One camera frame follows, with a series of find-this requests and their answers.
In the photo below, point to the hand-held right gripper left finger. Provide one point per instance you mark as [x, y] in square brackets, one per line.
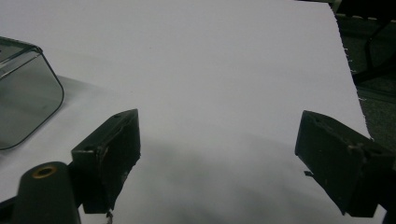
[106, 161]

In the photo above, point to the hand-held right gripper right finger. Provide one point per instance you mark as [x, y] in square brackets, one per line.
[336, 161]

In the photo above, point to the clear plastic container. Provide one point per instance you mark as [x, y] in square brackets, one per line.
[25, 99]

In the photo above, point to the black metal stand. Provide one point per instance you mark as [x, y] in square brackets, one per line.
[376, 59]

